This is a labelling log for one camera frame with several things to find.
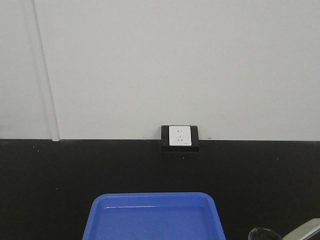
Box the grey robot arm link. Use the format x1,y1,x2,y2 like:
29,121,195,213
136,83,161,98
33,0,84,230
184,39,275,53
282,218,320,240

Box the clear glass beaker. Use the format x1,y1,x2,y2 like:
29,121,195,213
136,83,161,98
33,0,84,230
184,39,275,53
247,227,283,240

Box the white outlet on black box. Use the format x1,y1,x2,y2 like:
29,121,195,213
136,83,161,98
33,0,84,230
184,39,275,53
160,125,200,153

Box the blue plastic tray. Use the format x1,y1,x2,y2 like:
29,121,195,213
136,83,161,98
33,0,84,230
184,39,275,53
82,192,226,240

